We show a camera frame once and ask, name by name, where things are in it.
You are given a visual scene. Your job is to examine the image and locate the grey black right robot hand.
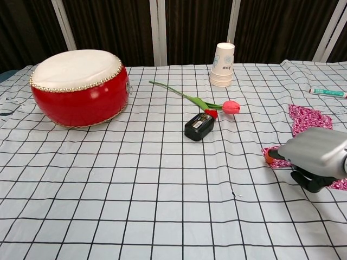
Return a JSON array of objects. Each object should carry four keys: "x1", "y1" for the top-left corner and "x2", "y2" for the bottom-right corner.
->
[{"x1": 264, "y1": 127, "x2": 347, "y2": 194}]

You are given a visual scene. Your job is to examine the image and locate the white paper cups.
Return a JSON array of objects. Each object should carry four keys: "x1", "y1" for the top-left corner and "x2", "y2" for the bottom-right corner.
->
[{"x1": 209, "y1": 42, "x2": 235, "y2": 88}]

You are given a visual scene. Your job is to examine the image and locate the white green marker pen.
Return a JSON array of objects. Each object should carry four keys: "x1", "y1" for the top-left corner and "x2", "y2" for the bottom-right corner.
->
[{"x1": 308, "y1": 87, "x2": 347, "y2": 99}]

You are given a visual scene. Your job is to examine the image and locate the artificial pink tulip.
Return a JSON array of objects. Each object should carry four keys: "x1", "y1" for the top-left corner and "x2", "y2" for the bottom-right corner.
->
[{"x1": 148, "y1": 80, "x2": 241, "y2": 115}]

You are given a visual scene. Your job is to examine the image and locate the black ink bottle red cap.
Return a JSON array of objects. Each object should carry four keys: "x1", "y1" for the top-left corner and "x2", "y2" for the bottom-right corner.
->
[{"x1": 184, "y1": 109, "x2": 219, "y2": 142}]

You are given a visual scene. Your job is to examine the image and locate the white black checked tablecloth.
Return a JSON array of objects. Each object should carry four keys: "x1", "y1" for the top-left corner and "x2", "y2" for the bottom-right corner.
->
[{"x1": 0, "y1": 58, "x2": 347, "y2": 260}]

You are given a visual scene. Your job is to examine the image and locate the dark brown curtain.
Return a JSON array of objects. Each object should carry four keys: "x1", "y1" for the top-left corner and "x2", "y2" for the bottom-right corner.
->
[{"x1": 0, "y1": 0, "x2": 347, "y2": 72}]

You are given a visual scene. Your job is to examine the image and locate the red drum with white skin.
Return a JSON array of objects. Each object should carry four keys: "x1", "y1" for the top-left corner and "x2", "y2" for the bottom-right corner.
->
[{"x1": 29, "y1": 49, "x2": 133, "y2": 128}]

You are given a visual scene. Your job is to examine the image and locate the white frame post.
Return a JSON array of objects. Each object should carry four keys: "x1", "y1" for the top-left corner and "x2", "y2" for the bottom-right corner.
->
[
  {"x1": 227, "y1": 0, "x2": 243, "y2": 64},
  {"x1": 149, "y1": 0, "x2": 168, "y2": 67},
  {"x1": 313, "y1": 0, "x2": 347, "y2": 62},
  {"x1": 50, "y1": 0, "x2": 77, "y2": 51}
]

